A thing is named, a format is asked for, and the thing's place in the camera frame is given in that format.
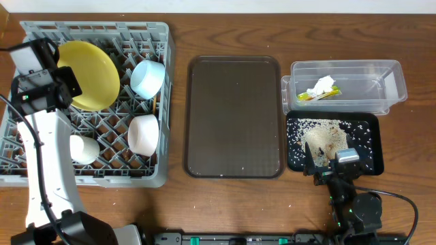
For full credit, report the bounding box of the yellow plate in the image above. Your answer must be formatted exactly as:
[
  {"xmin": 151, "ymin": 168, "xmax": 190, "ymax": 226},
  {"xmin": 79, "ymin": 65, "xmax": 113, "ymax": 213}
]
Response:
[{"xmin": 58, "ymin": 41, "xmax": 121, "ymax": 112}]

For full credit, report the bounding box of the white paper napkin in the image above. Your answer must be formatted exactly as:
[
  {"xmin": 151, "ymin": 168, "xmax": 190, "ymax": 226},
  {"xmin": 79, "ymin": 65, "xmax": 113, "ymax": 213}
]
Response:
[{"xmin": 307, "ymin": 76, "xmax": 335, "ymax": 96}]

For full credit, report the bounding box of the white cup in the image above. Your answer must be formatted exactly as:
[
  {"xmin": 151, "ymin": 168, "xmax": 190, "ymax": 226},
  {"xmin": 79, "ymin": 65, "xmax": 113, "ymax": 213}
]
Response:
[{"xmin": 69, "ymin": 135, "xmax": 99, "ymax": 165}]

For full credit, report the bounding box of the light blue bowl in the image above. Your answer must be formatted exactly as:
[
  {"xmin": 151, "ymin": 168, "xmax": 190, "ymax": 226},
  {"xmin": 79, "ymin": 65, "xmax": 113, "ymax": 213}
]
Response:
[{"xmin": 130, "ymin": 60, "xmax": 165, "ymax": 99}]

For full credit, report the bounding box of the pink white bowl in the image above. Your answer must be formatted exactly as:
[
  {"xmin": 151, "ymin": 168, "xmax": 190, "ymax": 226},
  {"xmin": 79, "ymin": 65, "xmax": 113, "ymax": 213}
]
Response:
[{"xmin": 128, "ymin": 114, "xmax": 159, "ymax": 157}]

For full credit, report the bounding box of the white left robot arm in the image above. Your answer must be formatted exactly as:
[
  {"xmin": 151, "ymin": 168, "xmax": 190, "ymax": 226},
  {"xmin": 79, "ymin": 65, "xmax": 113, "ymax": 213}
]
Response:
[{"xmin": 1, "ymin": 37, "xmax": 143, "ymax": 245}]

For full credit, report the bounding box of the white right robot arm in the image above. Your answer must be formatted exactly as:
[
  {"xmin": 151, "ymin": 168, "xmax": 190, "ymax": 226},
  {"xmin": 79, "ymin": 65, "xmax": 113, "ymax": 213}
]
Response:
[{"xmin": 303, "ymin": 136, "xmax": 382, "ymax": 244}]

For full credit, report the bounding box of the clear plastic waste bin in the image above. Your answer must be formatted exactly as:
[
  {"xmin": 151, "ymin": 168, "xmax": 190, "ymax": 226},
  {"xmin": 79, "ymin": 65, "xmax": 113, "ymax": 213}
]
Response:
[{"xmin": 281, "ymin": 59, "xmax": 408, "ymax": 115}]

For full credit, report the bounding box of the grey dishwasher rack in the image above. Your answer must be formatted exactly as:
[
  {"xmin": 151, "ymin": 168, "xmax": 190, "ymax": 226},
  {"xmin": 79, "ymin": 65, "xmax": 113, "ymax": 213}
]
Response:
[{"xmin": 20, "ymin": 21, "xmax": 175, "ymax": 188}]

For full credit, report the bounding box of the black tray with rice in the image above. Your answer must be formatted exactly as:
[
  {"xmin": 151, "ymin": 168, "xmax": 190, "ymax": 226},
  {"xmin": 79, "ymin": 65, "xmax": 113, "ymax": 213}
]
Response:
[{"xmin": 286, "ymin": 111, "xmax": 384, "ymax": 176}]

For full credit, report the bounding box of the green yellow wrapper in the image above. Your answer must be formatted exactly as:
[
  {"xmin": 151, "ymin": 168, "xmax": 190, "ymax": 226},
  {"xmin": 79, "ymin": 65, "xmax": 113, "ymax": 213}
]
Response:
[{"xmin": 297, "ymin": 86, "xmax": 341, "ymax": 101}]

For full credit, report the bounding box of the dark brown serving tray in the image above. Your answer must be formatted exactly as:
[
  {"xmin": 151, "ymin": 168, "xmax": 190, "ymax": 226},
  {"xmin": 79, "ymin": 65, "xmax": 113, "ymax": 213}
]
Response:
[{"xmin": 183, "ymin": 56, "xmax": 286, "ymax": 179}]

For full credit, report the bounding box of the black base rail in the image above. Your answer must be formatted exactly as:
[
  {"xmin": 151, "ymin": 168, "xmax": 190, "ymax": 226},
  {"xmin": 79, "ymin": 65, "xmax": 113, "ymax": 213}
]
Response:
[{"xmin": 151, "ymin": 232, "xmax": 407, "ymax": 245}]

